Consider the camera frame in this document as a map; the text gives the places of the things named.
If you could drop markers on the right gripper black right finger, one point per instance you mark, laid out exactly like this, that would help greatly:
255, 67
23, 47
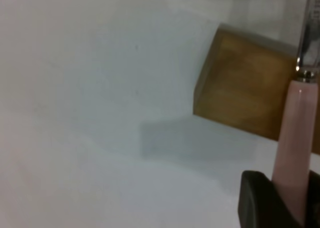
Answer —
315, 203

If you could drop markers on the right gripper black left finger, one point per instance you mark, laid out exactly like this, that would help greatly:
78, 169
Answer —
260, 205

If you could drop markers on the arched wooden block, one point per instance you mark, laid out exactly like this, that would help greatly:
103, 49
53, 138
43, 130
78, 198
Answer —
245, 87

